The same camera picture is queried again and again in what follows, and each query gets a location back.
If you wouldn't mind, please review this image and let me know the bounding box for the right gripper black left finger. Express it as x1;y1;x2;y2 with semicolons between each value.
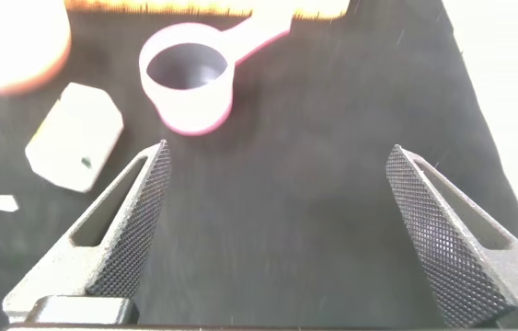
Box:
2;139;172;326

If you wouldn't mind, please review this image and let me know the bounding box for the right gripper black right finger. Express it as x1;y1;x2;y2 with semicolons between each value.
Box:
385;143;518;329

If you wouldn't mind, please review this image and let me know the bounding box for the small juice carton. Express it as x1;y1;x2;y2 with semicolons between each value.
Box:
24;82;125;194

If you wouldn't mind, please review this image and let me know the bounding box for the pink saucepan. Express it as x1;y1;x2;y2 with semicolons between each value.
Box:
138;12;294;137

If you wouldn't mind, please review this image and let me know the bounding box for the pink bowl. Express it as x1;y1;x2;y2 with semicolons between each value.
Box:
0;0;73;97

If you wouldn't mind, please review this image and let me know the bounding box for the small white paper scrap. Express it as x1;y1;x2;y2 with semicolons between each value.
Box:
0;194;20;213

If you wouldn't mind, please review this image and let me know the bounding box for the black tablecloth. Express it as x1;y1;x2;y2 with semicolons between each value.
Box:
0;0;518;330

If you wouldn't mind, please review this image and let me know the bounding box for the wicker basket with brown handles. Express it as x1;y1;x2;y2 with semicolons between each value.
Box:
63;0;351;20

